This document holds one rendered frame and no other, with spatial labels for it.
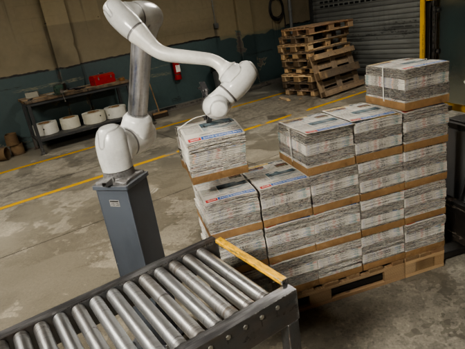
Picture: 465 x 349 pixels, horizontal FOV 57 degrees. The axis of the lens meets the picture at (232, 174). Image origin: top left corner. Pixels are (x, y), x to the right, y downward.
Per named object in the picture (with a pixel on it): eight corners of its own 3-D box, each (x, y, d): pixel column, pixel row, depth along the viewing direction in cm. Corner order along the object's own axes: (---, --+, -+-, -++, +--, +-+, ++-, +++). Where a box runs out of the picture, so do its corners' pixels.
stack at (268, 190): (212, 298, 276) (189, 179, 247) (370, 250, 301) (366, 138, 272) (228, 336, 241) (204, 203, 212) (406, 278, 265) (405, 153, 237)
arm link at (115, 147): (95, 174, 209) (82, 131, 202) (117, 160, 225) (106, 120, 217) (121, 174, 203) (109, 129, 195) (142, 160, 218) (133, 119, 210)
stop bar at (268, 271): (221, 239, 181) (221, 235, 180) (289, 282, 146) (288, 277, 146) (215, 243, 179) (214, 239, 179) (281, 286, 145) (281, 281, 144)
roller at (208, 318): (162, 263, 170) (151, 268, 168) (226, 320, 133) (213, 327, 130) (165, 273, 172) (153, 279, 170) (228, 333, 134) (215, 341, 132)
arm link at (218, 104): (213, 122, 190) (233, 101, 190) (220, 127, 175) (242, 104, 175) (196, 105, 187) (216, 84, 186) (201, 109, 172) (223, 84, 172)
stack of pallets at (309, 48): (322, 82, 960) (318, 21, 915) (357, 83, 888) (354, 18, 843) (280, 95, 888) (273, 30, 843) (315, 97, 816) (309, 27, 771)
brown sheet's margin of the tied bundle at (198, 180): (186, 170, 219) (185, 163, 217) (239, 158, 225) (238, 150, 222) (192, 185, 206) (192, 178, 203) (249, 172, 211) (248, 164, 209)
